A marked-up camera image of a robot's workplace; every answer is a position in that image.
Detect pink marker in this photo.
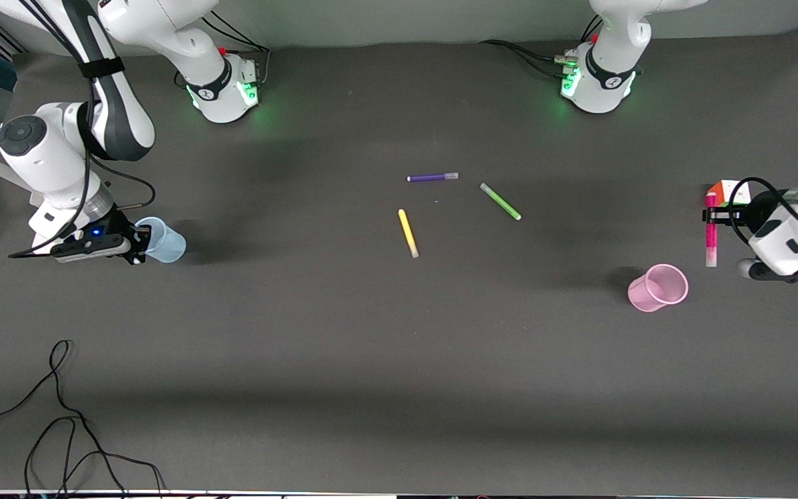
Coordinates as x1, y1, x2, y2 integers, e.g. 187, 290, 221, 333
705, 194, 719, 268

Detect multicoloured puzzle cube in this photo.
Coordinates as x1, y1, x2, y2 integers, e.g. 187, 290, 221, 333
707, 180, 753, 209

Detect translucent blue plastic cup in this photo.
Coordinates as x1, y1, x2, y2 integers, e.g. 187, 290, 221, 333
134, 217, 186, 264

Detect translucent pink plastic cup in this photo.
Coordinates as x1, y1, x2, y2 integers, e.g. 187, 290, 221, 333
627, 263, 689, 313

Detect green marker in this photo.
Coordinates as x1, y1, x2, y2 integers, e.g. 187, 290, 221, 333
479, 182, 523, 222

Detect yellow marker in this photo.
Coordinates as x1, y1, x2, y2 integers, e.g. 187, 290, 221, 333
398, 208, 420, 259

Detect thin black loose cable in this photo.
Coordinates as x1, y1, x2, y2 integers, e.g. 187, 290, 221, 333
0, 339, 166, 497
24, 416, 130, 499

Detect black right arm base cables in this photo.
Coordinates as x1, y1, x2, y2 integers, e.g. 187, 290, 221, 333
202, 10, 272, 88

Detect black arm base cables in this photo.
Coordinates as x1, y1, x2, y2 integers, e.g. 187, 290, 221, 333
202, 10, 272, 88
479, 15, 604, 78

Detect black left arm base cables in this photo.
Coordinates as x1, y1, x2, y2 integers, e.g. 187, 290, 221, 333
479, 15, 604, 78

